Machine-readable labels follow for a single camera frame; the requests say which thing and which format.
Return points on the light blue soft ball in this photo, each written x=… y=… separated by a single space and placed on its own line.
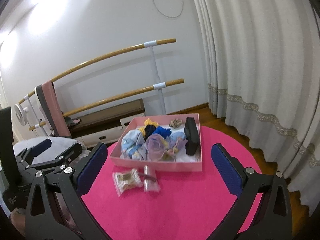
x=176 y=137

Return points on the pink cardboard box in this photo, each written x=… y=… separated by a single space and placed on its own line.
x=183 y=163

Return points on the lower wooden ballet bar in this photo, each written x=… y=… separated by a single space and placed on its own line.
x=116 y=97

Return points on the black rectangular case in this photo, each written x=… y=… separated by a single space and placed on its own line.
x=192 y=136

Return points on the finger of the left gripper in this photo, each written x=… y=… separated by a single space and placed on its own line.
x=54 y=159
x=28 y=154

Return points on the clear plastic tube bag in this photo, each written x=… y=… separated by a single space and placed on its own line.
x=149 y=180

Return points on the light blue printed sock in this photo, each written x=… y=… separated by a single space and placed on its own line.
x=133 y=146

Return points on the cotton swab bag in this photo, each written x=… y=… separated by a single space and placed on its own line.
x=124 y=181

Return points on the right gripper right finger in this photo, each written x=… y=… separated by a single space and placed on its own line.
x=262 y=208

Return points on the yellow knitted cloth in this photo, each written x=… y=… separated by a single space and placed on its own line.
x=146 y=123

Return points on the white curtain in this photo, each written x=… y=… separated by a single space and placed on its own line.
x=262 y=64

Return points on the pink round table mat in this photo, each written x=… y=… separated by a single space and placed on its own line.
x=189 y=205

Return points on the wooden ballet bar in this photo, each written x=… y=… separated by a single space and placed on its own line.
x=110 y=55
x=116 y=97

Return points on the pastel organza bow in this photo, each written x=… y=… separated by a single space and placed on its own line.
x=160 y=149

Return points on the left white barre post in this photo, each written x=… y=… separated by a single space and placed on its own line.
x=37 y=125

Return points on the white barre post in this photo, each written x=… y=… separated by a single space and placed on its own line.
x=156 y=79
x=37 y=125

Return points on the pink grey hanging towel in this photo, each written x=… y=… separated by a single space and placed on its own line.
x=46 y=96

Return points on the low brown white cabinet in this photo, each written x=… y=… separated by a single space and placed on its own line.
x=106 y=125

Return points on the royal blue knitted cloth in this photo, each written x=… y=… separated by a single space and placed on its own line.
x=164 y=132

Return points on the brown patterned scrunchie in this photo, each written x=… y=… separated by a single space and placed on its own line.
x=176 y=123

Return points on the small white fan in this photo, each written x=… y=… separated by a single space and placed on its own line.
x=21 y=114

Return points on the upper wooden ballet bar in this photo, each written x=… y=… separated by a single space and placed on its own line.
x=110 y=55

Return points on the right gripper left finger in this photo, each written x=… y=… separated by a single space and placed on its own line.
x=55 y=209

